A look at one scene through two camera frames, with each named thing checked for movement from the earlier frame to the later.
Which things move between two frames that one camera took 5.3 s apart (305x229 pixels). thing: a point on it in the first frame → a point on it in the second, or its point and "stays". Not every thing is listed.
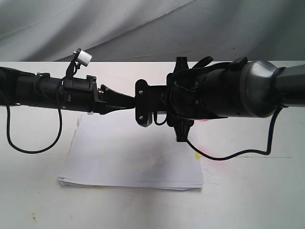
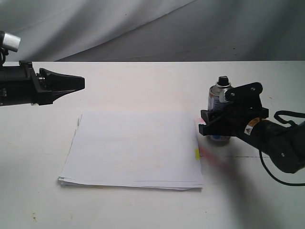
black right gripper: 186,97 → 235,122
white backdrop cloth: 152,30 stays
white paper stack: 114,150 stays
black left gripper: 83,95 → 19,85
